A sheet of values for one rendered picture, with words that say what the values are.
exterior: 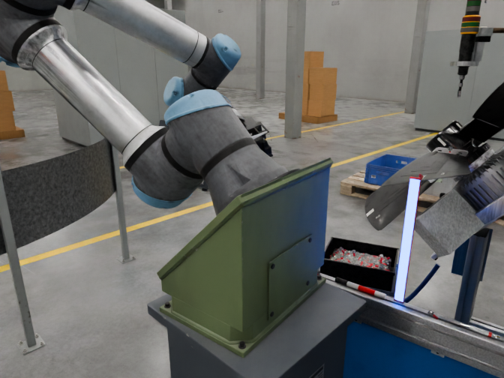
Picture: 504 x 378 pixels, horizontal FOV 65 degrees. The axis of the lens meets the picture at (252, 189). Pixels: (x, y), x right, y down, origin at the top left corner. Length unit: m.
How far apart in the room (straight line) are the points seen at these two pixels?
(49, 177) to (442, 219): 1.87
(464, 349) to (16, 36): 1.14
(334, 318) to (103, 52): 6.53
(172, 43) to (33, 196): 1.55
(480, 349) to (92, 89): 0.99
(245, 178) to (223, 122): 0.11
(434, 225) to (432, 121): 7.71
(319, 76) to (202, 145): 8.76
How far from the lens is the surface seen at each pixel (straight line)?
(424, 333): 1.10
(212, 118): 0.69
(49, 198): 2.35
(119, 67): 7.13
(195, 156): 0.70
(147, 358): 2.25
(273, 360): 0.68
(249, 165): 0.65
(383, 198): 1.43
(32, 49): 0.88
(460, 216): 1.30
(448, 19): 14.34
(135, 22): 0.88
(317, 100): 9.50
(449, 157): 1.25
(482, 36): 1.28
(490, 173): 1.32
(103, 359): 2.31
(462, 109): 8.72
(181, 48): 0.90
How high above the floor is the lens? 1.45
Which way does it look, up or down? 18 degrees down
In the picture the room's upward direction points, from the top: straight up
